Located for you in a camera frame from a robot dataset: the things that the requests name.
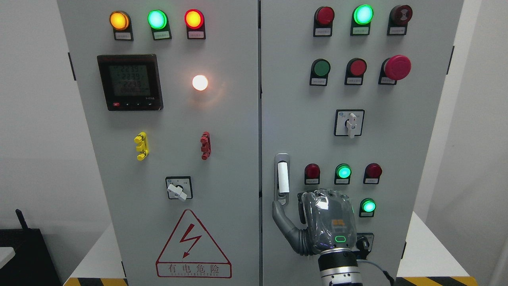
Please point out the silver door handle lock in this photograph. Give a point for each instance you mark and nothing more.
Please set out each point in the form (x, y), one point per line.
(282, 178)

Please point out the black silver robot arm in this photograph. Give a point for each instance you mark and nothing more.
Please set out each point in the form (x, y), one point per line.
(338, 267)

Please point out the grey left cabinet door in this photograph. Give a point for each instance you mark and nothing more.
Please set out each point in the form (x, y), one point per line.
(226, 185)

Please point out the grey cabinet door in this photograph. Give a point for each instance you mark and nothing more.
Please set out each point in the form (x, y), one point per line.
(226, 185)
(299, 119)

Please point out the grey right cabinet door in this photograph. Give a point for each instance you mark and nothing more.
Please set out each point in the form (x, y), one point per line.
(299, 119)

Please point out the green indicator light left door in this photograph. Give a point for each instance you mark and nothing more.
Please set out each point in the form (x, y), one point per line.
(160, 28)

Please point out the red terminal connector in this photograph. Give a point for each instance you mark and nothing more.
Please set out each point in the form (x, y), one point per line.
(205, 145)

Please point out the red indicator light middle left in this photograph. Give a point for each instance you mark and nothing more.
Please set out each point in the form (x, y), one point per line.
(312, 174)

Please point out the white indicator light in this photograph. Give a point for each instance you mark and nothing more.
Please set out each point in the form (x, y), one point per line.
(200, 82)

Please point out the green indicator light middle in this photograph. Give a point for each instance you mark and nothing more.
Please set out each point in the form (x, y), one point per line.
(342, 174)

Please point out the green push button upper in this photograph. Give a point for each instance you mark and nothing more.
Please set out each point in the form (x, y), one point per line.
(319, 72)

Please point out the yellow terminal connector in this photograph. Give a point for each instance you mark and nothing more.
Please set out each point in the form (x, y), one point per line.
(142, 147)

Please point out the red indicator light middle right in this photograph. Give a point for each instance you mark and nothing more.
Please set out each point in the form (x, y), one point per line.
(372, 174)

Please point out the red electrical warning sticker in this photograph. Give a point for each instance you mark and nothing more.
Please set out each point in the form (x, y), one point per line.
(191, 252)

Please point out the red push button upper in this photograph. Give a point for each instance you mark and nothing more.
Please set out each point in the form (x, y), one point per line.
(354, 72)

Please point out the green lit button lower right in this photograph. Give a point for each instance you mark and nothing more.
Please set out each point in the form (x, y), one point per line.
(367, 208)

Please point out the red lit indicator light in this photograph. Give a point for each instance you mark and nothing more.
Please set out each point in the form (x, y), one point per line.
(195, 24)

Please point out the black digital power meter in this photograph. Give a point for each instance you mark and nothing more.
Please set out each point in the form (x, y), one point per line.
(131, 82)

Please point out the red top indicator light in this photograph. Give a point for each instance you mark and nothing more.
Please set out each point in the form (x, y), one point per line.
(323, 21)

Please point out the red emergency stop button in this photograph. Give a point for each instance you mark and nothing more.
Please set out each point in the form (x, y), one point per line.
(394, 69)

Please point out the green top indicator light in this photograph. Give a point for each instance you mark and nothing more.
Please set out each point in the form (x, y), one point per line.
(361, 20)

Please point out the yellow indicator light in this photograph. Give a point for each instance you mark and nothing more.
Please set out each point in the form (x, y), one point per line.
(121, 25)

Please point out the dark red buzzer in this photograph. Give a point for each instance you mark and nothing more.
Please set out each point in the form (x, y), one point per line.
(399, 17)

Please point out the white platform with hazard stripes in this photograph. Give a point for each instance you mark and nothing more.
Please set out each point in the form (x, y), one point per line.
(426, 262)

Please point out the black box with antenna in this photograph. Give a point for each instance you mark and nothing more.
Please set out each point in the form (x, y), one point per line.
(31, 264)

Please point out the white selector switch left door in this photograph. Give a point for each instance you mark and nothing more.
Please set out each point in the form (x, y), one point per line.
(179, 188)

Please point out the white selector switch upper right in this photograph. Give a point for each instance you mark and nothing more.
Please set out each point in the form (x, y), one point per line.
(349, 122)

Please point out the black key selector switch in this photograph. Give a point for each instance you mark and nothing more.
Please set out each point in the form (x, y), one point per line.
(364, 243)

